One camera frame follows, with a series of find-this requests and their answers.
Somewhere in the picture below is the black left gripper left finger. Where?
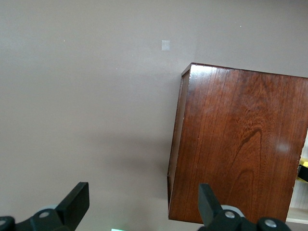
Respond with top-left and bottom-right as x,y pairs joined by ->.
0,182 -> 90,231

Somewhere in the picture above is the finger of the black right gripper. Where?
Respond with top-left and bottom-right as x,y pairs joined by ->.
297,165 -> 308,181

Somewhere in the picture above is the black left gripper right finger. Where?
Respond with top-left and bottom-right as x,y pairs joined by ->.
197,183 -> 292,231

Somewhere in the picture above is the dark brown wooden cabinet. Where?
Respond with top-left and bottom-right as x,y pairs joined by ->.
167,62 -> 308,224

